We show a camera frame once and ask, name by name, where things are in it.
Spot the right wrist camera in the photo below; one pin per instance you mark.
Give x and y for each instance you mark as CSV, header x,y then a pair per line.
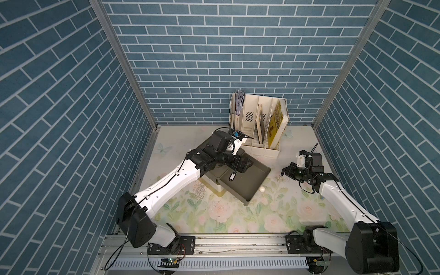
x,y
307,159

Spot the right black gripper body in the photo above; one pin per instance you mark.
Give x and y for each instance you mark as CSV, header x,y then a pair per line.
x,y
301,173

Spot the floral table mat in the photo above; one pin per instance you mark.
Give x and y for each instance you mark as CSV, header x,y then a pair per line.
x,y
285,205

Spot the metal corner post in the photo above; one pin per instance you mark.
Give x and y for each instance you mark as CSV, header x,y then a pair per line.
x,y
105,22
372,22

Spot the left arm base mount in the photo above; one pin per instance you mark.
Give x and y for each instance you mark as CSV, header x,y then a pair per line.
x,y
167,241

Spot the olive and cream drawer cabinet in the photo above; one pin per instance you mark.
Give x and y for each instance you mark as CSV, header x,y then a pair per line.
x,y
215,178

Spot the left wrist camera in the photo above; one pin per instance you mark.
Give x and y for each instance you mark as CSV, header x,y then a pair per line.
x,y
237,139

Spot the white file organizer rack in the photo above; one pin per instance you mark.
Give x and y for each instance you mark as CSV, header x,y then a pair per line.
x,y
248,125

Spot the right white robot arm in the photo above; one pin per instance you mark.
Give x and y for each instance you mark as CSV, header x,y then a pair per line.
x,y
371,246

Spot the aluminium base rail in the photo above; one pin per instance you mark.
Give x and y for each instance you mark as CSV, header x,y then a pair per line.
x,y
231,245

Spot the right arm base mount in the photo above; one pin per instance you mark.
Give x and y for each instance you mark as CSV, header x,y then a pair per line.
x,y
304,243

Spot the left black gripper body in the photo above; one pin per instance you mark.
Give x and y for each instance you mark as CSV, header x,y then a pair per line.
x,y
232,161

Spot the left metal corner post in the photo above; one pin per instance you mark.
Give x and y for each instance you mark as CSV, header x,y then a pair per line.
x,y
105,22

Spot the yellow cover book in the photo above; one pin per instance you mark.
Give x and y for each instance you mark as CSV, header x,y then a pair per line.
x,y
277,124

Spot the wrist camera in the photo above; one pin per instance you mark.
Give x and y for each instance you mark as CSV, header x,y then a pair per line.
x,y
237,139
307,159

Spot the right metal corner post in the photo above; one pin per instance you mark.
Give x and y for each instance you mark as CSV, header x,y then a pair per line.
x,y
372,22

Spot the black car key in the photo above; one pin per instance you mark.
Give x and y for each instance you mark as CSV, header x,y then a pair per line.
x,y
232,176

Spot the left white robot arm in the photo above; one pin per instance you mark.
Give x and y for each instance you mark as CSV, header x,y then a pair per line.
x,y
135,212

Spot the blue spine book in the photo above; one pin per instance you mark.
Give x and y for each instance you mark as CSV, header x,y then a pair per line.
x,y
237,103

